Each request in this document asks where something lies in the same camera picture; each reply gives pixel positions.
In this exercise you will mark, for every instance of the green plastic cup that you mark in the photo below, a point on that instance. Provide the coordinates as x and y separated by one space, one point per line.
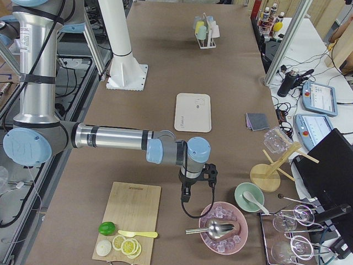
201 33

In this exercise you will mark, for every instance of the white wire cup rack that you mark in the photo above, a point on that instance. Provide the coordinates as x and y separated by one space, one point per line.
209 21

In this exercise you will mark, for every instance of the black water bottle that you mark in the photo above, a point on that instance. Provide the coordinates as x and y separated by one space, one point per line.
287 84

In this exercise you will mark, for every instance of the yellow plastic knife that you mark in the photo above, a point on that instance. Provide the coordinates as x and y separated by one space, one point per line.
131 234

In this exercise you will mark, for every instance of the white ceramic spoon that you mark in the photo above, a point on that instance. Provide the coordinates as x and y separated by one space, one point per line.
249 196

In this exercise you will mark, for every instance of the wire wine glass rack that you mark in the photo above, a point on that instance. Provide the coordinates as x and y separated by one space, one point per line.
295 235

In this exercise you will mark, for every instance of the folded grey cloth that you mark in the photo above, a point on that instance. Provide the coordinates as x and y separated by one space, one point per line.
256 121

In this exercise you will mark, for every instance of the lemon slices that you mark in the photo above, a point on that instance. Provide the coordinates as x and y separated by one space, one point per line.
130 247

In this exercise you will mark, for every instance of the cream plastic tray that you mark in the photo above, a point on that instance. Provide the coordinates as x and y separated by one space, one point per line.
193 113

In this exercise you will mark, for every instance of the upper teach pendant tablet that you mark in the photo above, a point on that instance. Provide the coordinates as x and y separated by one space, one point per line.
319 98

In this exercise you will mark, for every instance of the teach pendant tablet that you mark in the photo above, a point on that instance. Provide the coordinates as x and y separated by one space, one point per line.
319 98
312 128

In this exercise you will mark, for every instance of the green lime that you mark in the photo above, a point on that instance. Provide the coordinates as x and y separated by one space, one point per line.
107 228

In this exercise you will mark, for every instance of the metal ice scoop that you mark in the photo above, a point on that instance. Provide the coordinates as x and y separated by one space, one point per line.
217 229

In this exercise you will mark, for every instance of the wooden cup tree stand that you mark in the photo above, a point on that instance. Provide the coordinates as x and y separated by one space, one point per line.
266 176

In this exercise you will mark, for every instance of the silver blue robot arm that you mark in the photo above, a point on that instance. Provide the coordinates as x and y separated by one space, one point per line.
38 133

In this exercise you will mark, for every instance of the pink plastic cup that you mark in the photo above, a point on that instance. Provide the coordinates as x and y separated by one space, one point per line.
215 32

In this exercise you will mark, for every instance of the clear glass mug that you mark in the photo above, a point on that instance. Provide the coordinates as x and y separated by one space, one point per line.
276 140

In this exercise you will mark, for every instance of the white lemon end piece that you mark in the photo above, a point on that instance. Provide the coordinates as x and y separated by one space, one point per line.
103 248

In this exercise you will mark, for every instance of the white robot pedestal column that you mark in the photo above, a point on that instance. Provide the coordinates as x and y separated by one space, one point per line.
125 71

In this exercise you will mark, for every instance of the lower teach pendant tablet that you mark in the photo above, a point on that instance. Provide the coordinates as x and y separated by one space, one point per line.
312 128

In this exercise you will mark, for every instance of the bamboo cutting board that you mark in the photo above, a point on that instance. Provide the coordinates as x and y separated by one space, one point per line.
132 207

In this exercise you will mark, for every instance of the aluminium frame post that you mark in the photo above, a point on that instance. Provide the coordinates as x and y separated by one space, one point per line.
290 33

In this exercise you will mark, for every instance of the pink bowl with ice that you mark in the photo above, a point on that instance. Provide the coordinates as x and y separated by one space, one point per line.
233 244

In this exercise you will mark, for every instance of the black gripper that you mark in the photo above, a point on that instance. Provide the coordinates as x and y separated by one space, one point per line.
188 183

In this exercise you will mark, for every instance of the black laptop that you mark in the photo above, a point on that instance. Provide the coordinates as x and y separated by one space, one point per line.
330 180

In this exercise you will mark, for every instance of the yellow plastic cup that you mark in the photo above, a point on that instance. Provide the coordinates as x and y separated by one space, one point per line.
198 24

